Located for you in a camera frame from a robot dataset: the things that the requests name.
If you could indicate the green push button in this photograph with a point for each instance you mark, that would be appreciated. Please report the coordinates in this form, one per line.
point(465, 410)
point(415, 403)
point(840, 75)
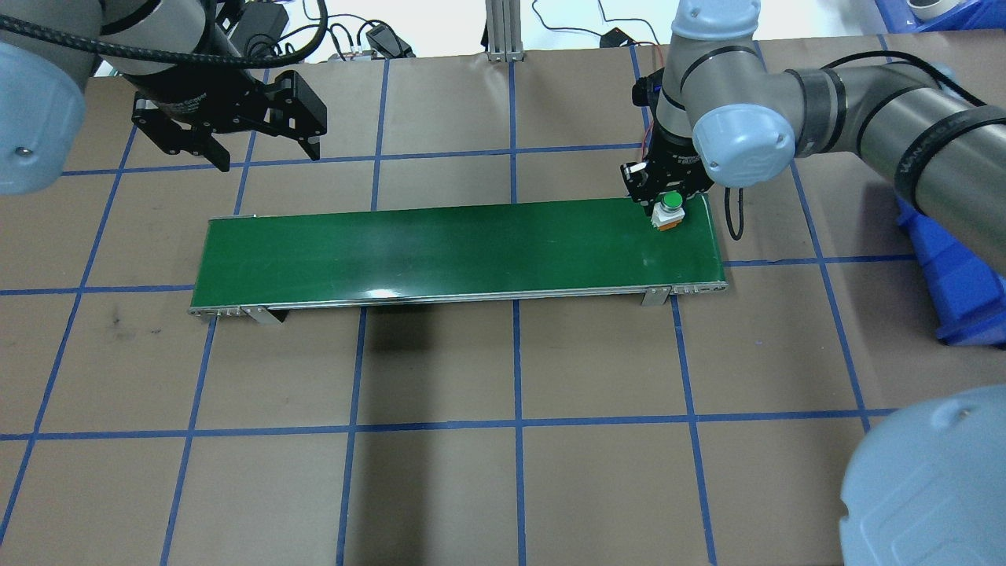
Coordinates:
point(670, 203)

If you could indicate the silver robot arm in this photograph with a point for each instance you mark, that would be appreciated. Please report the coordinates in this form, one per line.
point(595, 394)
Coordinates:
point(864, 110)
point(157, 31)

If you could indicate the black plug adapter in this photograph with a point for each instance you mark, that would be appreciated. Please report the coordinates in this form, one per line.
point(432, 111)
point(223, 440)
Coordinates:
point(389, 41)

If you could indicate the small black module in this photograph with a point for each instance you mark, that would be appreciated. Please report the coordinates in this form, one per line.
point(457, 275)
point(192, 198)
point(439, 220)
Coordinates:
point(617, 37)

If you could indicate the white side table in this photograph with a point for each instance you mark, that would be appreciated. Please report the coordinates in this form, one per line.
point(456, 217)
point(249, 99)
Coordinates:
point(456, 23)

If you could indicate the green belt conveyor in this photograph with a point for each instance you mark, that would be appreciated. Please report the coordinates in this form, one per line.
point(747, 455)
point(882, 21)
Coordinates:
point(456, 248)

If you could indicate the blue bin with fittings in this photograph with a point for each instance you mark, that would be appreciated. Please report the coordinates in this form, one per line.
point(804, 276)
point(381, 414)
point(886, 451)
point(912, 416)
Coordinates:
point(892, 12)

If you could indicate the blue plastic bin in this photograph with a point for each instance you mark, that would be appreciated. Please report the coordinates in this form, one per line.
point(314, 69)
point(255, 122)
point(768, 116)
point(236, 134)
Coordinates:
point(959, 291)

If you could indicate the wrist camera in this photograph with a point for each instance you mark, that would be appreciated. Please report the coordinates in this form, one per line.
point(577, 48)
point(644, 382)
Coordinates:
point(259, 23)
point(644, 90)

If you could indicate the aluminium profile post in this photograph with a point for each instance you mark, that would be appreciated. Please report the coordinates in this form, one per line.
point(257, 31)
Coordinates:
point(503, 31)

